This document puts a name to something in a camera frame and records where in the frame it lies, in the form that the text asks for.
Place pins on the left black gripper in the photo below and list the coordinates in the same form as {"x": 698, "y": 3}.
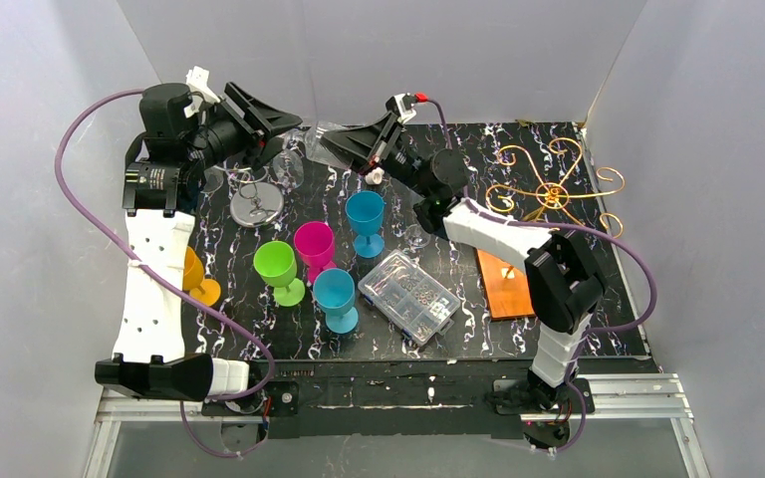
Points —
{"x": 241, "y": 113}

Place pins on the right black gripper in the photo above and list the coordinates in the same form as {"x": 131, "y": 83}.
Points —
{"x": 386, "y": 136}

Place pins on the teal plastic wine glass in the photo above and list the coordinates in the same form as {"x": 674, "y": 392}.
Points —
{"x": 365, "y": 211}

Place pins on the clear wine glass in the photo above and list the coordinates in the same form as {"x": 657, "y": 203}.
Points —
{"x": 414, "y": 235}

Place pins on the green plastic wine glass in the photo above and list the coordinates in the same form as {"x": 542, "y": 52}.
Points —
{"x": 275, "y": 262}

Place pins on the blue plastic wine glass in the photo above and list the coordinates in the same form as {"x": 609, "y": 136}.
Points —
{"x": 335, "y": 293}

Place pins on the orange plastic wine glass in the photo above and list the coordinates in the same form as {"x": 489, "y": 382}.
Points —
{"x": 205, "y": 290}

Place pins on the clear glass front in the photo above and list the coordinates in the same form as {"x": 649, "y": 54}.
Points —
{"x": 309, "y": 139}

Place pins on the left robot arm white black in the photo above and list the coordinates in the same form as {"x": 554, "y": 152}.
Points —
{"x": 186, "y": 130}

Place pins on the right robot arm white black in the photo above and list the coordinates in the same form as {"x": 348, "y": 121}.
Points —
{"x": 564, "y": 279}

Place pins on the magenta plastic wine glass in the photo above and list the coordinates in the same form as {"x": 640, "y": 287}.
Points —
{"x": 315, "y": 243}

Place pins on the green white toy drill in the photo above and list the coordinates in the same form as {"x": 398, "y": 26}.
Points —
{"x": 375, "y": 177}

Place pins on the clear glass back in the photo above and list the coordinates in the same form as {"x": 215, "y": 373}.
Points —
{"x": 288, "y": 169}

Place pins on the clear plastic screw box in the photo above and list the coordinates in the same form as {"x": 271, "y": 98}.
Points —
{"x": 414, "y": 302}

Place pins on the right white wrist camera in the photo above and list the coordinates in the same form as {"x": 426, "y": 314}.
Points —
{"x": 403, "y": 105}

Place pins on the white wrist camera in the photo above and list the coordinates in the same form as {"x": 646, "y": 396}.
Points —
{"x": 199, "y": 82}
{"x": 403, "y": 105}

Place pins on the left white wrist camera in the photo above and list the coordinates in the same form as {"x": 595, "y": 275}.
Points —
{"x": 199, "y": 82}

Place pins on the silver wire wine glass rack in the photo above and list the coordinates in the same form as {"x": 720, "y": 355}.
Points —
{"x": 256, "y": 200}

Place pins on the gold wire wine glass rack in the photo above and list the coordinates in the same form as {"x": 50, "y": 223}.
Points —
{"x": 505, "y": 287}

